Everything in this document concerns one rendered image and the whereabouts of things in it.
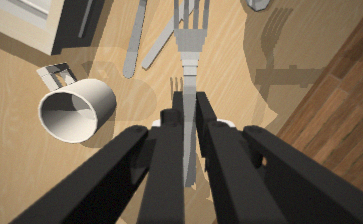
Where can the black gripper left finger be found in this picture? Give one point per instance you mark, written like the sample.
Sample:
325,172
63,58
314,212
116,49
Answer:
98,191

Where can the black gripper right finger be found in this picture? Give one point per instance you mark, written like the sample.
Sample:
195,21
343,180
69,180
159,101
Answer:
294,190

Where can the grey metal spoon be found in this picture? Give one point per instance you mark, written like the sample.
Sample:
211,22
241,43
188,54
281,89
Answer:
257,5
132,51

